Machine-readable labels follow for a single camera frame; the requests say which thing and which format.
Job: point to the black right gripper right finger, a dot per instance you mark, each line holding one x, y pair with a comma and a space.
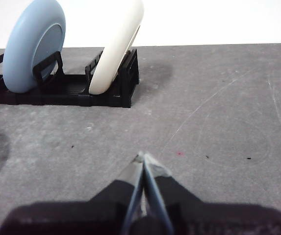
204, 220

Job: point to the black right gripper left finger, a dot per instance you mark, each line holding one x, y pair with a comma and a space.
81, 218

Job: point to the black plate rack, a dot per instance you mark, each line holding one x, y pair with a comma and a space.
69, 94

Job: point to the beige plate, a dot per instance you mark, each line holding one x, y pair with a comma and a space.
115, 49

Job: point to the blue plate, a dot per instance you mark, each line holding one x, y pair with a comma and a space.
20, 54

